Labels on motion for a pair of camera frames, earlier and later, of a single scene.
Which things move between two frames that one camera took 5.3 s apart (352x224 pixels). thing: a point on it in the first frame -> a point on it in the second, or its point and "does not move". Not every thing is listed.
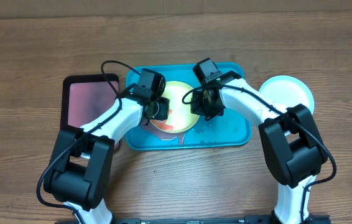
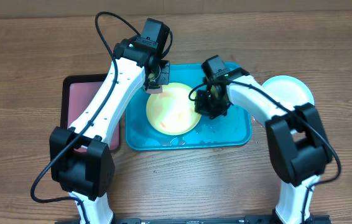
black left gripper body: x=161 y=109 -> x=162 y=75
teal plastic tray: x=222 y=131 does not move
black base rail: x=313 y=219 does not move
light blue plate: x=287 y=91 does not move
